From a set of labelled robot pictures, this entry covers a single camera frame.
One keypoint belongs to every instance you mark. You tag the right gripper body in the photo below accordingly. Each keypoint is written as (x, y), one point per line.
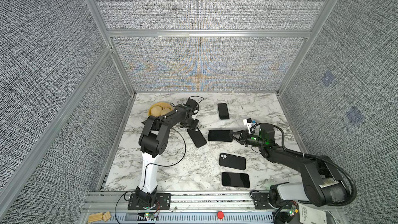
(252, 140)

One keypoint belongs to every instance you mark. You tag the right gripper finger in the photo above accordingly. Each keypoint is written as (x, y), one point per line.
(237, 134)
(239, 140)

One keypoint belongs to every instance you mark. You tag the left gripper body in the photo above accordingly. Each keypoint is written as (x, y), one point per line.
(191, 124)

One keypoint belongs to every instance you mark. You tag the black smartphone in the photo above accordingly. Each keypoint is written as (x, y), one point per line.
(219, 136)
(230, 179)

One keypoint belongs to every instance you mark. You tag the black phone case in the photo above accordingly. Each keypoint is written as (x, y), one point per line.
(197, 137)
(232, 161)

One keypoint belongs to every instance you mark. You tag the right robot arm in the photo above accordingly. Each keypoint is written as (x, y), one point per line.
(323, 182)

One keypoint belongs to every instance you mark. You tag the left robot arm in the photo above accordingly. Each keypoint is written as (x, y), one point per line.
(153, 142)

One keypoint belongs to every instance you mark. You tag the yellow bamboo steamer basket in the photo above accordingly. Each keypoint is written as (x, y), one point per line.
(160, 109)

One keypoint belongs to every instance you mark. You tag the red emergency button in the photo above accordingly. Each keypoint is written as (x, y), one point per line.
(220, 215)

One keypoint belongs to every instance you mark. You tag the white paper label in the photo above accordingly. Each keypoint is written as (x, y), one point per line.
(309, 215)

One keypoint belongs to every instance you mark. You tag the wooden blocks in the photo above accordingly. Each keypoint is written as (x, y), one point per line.
(97, 217)

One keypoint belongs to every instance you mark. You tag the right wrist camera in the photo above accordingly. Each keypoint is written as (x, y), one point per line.
(250, 124)

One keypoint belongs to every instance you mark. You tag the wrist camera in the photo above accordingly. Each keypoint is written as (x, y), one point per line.
(193, 104)
(250, 124)

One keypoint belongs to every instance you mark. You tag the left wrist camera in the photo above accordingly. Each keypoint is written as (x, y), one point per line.
(193, 104)

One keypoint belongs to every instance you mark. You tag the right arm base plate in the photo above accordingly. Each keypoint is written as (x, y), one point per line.
(261, 200)

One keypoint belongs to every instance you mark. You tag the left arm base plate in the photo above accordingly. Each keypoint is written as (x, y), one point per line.
(161, 201)

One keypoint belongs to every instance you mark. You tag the aluminium front rail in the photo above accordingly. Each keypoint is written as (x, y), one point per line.
(187, 207)

